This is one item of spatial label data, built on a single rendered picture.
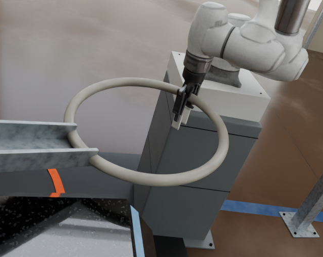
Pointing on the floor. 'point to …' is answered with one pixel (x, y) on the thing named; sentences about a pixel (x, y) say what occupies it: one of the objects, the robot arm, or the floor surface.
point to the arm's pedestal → (230, 160)
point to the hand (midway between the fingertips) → (181, 118)
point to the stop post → (310, 207)
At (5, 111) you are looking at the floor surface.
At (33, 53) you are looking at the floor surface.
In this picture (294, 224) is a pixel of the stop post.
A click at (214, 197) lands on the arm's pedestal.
